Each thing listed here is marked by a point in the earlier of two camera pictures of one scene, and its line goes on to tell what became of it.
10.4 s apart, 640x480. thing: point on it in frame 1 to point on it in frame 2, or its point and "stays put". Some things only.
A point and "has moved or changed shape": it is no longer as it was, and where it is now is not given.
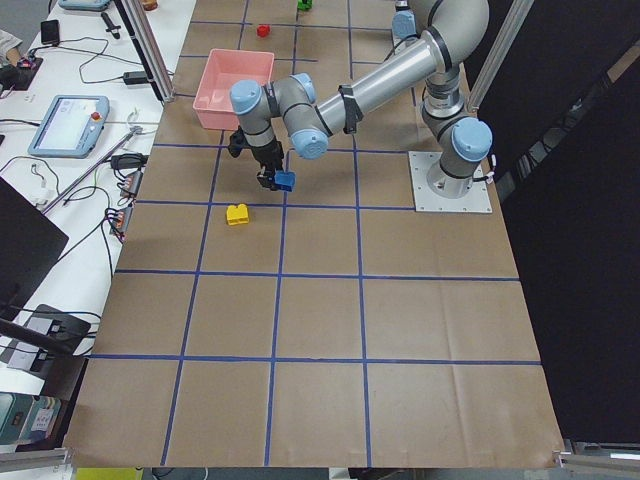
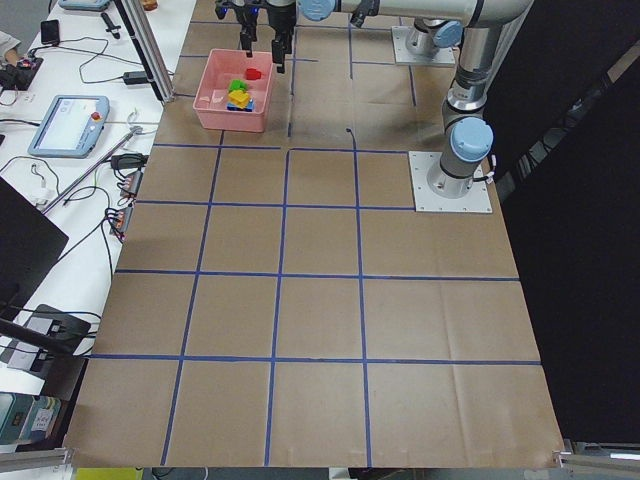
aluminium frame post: (148, 47) stays put
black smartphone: (50, 32) stays put
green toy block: (304, 5) has moved or changed shape
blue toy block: (285, 180) has moved or changed shape
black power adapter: (135, 77) stays put
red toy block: (263, 30) to (252, 74)
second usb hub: (118, 221) stays put
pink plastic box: (224, 68) stays put
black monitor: (29, 243) stays put
